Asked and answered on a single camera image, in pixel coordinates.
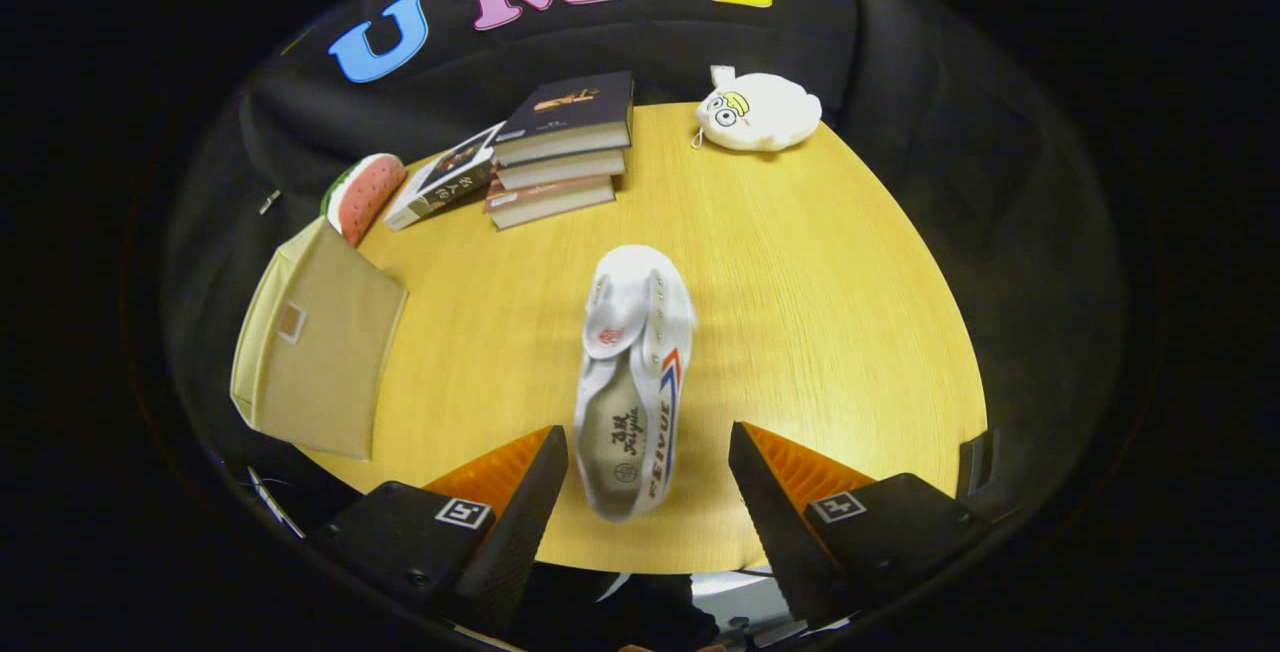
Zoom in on black cover book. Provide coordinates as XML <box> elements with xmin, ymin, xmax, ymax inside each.
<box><xmin>493</xmin><ymin>71</ymin><xmax>636</xmax><ymax>168</ymax></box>

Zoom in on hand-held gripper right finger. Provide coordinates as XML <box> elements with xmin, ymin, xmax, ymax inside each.
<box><xmin>727</xmin><ymin>421</ymin><xmax>993</xmax><ymax>625</ymax></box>

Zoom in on white portrait cover book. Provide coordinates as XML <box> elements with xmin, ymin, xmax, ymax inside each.
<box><xmin>384</xmin><ymin>122</ymin><xmax>506</xmax><ymax>232</ymax></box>

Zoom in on watermelon slice toy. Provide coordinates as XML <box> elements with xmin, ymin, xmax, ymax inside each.
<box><xmin>320</xmin><ymin>153</ymin><xmax>408</xmax><ymax>248</ymax></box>

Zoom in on white plush toy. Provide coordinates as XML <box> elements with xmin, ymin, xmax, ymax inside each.
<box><xmin>692</xmin><ymin>65</ymin><xmax>823</xmax><ymax>153</ymax></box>

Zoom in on brown cover book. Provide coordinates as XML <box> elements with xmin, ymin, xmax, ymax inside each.
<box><xmin>483</xmin><ymin>174</ymin><xmax>616</xmax><ymax>231</ymax></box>

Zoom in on grey cover book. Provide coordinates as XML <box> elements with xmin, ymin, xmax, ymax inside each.
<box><xmin>495</xmin><ymin>147</ymin><xmax>628</xmax><ymax>193</ymax></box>

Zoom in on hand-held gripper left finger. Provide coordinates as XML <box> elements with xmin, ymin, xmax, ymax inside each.
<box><xmin>315</xmin><ymin>425</ymin><xmax>570</xmax><ymax>633</ymax></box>

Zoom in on cream fabric storage box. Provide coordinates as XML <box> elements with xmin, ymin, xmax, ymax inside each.
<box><xmin>230</xmin><ymin>217</ymin><xmax>409</xmax><ymax>461</ymax></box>

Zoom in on white canvas shoe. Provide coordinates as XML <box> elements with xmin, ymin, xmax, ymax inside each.
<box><xmin>574</xmin><ymin>245</ymin><xmax>697</xmax><ymax>521</ymax></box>

